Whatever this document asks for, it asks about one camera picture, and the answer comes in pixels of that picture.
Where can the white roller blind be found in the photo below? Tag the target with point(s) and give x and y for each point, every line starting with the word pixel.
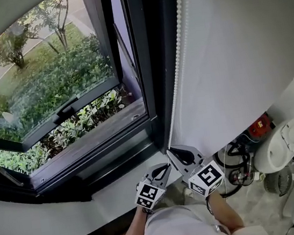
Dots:
pixel 0 20

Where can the person's white shirt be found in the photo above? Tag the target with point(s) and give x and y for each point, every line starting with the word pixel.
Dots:
pixel 179 232

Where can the person's right forearm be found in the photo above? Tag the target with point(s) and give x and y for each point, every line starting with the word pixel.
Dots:
pixel 224 212

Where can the black window frame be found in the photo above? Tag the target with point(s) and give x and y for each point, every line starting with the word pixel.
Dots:
pixel 152 59

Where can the red machine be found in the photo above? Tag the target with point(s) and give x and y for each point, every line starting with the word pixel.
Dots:
pixel 259 125

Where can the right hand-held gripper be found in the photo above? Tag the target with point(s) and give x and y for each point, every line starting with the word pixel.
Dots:
pixel 207 177

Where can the gray round fan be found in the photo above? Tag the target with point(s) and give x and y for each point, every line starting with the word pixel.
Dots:
pixel 278 182

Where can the black open window sash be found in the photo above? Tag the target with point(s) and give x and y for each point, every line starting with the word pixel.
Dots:
pixel 42 123

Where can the person's left forearm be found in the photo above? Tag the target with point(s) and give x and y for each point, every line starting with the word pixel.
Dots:
pixel 135 230

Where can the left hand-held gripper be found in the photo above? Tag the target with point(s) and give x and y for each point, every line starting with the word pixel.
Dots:
pixel 147 195

